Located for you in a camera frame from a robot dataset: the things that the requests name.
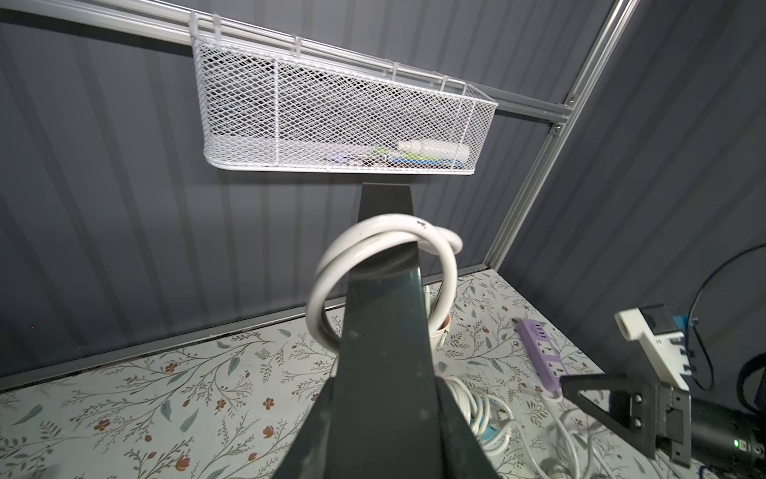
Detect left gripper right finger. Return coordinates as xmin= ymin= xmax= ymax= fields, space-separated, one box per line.
xmin=436 ymin=376 xmax=498 ymax=478

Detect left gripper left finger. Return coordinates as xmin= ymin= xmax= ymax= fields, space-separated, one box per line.
xmin=272 ymin=377 xmax=335 ymax=479

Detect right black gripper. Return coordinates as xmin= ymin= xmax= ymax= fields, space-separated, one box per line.
xmin=560 ymin=374 xmax=691 ymax=467

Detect white cord of purple strip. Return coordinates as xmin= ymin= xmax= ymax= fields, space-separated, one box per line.
xmin=513 ymin=388 xmax=618 ymax=479

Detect black power strip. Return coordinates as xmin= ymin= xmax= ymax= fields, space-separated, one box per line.
xmin=325 ymin=182 xmax=447 ymax=479

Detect purple power strip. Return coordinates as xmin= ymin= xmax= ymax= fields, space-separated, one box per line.
xmin=517 ymin=319 xmax=568 ymax=394

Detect white cord of black strip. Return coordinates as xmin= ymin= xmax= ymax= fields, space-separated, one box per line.
xmin=304 ymin=214 xmax=465 ymax=354

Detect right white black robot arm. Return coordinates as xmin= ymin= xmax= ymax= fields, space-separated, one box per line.
xmin=560 ymin=354 xmax=765 ymax=478

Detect floral table mat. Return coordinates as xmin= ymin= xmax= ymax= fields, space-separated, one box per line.
xmin=1 ymin=271 xmax=697 ymax=478

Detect white pen cup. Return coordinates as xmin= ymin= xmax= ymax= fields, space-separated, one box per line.
xmin=427 ymin=315 xmax=451 ymax=352

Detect markers in white basket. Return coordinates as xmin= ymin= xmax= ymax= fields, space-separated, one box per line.
xmin=324 ymin=140 xmax=472 ymax=170

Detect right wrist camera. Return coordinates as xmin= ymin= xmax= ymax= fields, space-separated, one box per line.
xmin=614 ymin=305 xmax=691 ymax=392

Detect white wire mesh basket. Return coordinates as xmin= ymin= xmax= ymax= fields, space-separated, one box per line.
xmin=189 ymin=14 xmax=497 ymax=176

